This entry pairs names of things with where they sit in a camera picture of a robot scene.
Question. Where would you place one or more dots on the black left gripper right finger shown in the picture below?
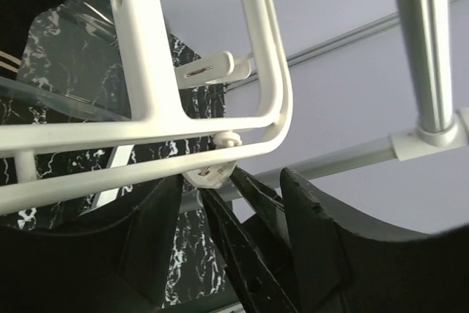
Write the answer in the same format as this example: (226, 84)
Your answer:
(347, 260)

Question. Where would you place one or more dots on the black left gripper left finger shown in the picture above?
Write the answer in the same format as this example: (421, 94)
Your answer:
(123, 249)

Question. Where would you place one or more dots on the white clip drying hanger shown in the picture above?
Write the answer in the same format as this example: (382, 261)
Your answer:
(157, 113)

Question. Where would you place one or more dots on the clear plastic bin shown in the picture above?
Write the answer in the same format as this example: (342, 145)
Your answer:
(72, 64)

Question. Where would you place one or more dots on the metal hanging rack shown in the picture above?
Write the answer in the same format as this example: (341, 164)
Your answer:
(439, 127)

